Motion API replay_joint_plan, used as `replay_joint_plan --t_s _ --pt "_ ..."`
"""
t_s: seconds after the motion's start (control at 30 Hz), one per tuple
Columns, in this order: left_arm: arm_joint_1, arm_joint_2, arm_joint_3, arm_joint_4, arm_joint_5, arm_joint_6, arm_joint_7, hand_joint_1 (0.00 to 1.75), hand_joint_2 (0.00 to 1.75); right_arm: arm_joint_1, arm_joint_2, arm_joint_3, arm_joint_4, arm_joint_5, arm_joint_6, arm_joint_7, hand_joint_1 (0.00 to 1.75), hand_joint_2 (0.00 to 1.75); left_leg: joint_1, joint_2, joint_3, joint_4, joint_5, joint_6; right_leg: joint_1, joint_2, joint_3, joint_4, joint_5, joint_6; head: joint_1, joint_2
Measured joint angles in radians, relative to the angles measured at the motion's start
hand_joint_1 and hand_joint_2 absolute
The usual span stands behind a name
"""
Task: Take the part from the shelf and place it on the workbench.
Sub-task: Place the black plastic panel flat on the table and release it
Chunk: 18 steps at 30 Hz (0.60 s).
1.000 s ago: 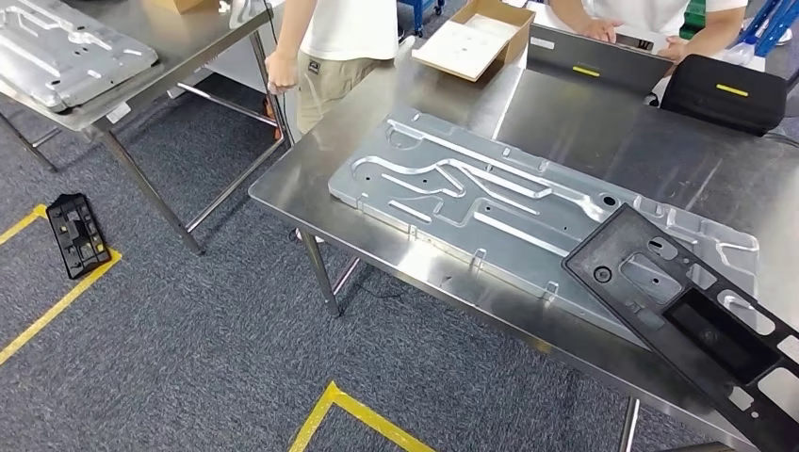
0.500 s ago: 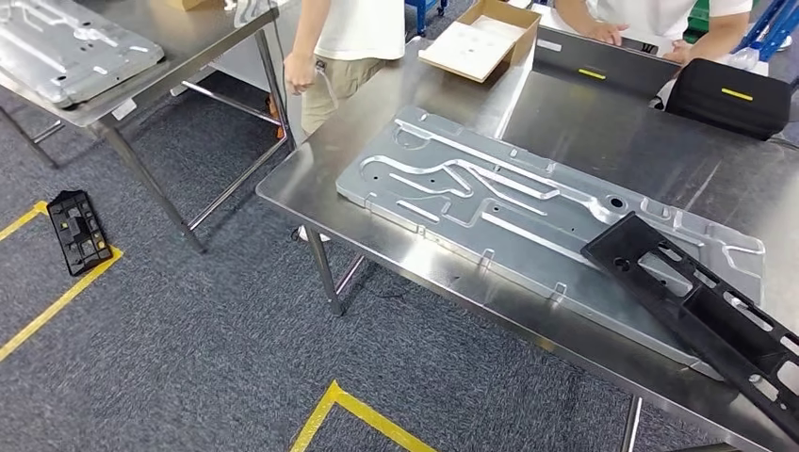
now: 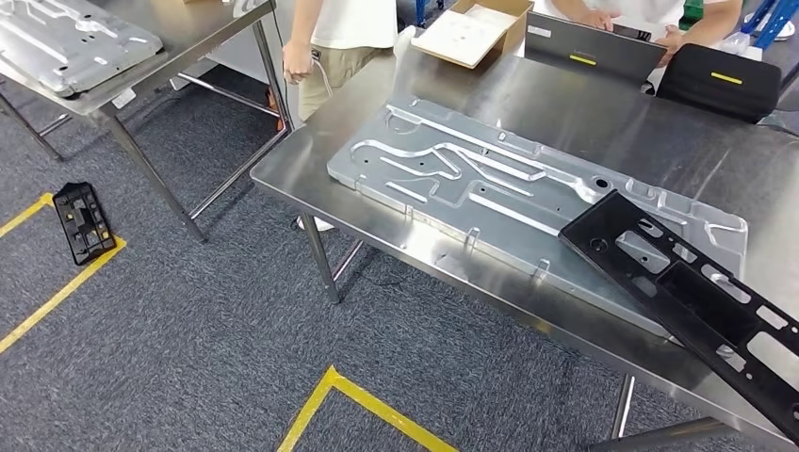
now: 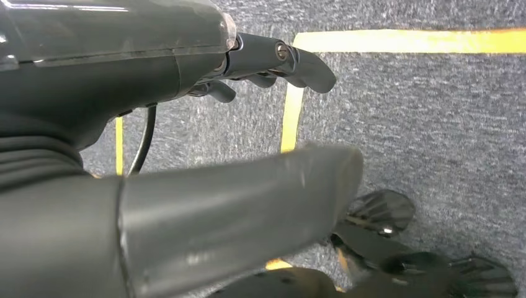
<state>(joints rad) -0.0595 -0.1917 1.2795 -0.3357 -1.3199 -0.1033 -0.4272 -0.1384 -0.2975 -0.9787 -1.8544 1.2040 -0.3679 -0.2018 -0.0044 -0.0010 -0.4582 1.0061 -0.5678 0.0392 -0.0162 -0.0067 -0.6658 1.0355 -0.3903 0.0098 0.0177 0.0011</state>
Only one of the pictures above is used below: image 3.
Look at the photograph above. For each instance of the person's hand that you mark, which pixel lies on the person's hand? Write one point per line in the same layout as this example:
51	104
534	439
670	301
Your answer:
296	62

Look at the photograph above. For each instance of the person's left hand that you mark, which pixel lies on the person's left hand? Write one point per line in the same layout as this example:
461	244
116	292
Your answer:
671	40

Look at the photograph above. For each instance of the person's right hand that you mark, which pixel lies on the person's right hand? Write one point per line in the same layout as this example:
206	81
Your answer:
599	20

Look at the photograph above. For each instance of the long black plastic frame part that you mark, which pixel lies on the long black plastic frame part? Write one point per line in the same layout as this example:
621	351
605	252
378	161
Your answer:
624	218

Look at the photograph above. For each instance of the steel workbench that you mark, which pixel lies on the steel workbench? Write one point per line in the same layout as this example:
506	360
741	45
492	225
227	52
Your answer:
624	125

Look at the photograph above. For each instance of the small black plastic part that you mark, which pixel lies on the small black plastic part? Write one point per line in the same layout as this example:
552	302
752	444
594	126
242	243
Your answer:
93	252

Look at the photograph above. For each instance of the grey laptop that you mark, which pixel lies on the grey laptop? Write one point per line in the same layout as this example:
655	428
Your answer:
593	50

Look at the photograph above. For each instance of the green box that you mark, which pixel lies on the green box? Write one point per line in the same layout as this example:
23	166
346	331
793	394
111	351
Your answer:
691	15

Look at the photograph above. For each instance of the person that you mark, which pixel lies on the person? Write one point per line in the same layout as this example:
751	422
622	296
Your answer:
637	6
349	25

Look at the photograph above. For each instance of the black case with yellow label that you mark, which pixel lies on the black case with yellow label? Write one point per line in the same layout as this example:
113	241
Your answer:
705	93

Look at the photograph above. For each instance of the cardboard box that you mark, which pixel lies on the cardboard box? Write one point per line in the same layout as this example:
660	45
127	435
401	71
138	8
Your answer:
521	25

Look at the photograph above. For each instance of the steel table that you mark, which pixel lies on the steel table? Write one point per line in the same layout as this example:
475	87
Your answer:
206	31

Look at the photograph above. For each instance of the blue metal rack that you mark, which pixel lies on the blue metal rack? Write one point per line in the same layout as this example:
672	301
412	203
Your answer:
774	22

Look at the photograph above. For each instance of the machined aluminium plate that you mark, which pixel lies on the machined aluminium plate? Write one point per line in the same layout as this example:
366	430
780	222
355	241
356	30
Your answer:
62	43
437	156

